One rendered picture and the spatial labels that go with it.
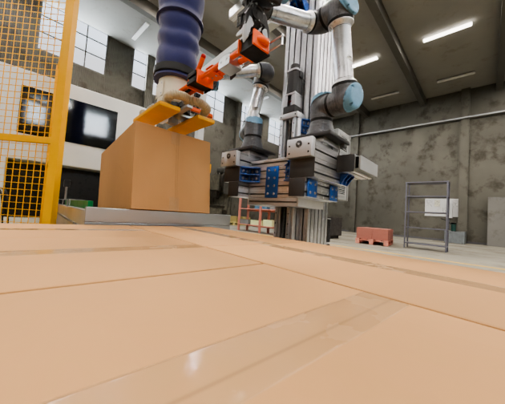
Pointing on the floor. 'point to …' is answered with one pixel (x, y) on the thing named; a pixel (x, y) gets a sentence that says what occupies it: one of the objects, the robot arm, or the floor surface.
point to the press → (220, 193)
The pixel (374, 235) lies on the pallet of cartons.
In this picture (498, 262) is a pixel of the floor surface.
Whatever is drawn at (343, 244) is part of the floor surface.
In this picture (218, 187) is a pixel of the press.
